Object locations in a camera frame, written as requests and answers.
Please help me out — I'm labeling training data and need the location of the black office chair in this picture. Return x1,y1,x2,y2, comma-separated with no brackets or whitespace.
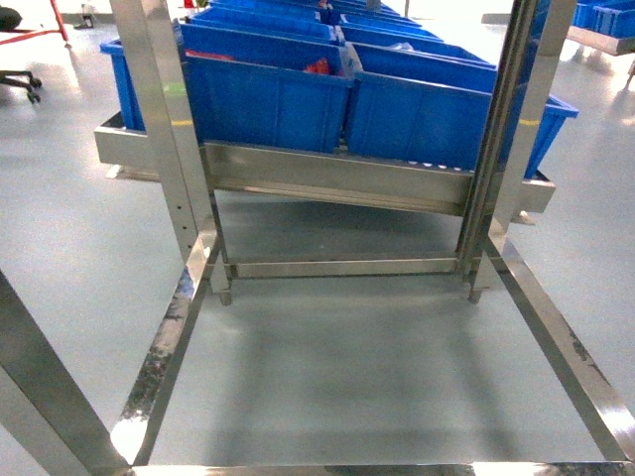
1,7,43,104

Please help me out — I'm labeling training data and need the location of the stainless steel rack frame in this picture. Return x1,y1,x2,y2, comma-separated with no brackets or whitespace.
1,1,634,475

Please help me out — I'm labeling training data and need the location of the large blue crate left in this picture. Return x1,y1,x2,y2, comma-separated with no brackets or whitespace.
100,22,354,154

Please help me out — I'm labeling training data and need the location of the large blue crate right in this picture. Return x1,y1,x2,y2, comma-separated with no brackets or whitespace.
344,43,497,171

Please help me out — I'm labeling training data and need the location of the large blue crate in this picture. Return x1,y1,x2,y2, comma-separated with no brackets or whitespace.
344,43,497,171
100,22,354,154

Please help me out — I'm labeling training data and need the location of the red metal table frame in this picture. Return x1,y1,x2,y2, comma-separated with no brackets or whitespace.
1,0,70,47

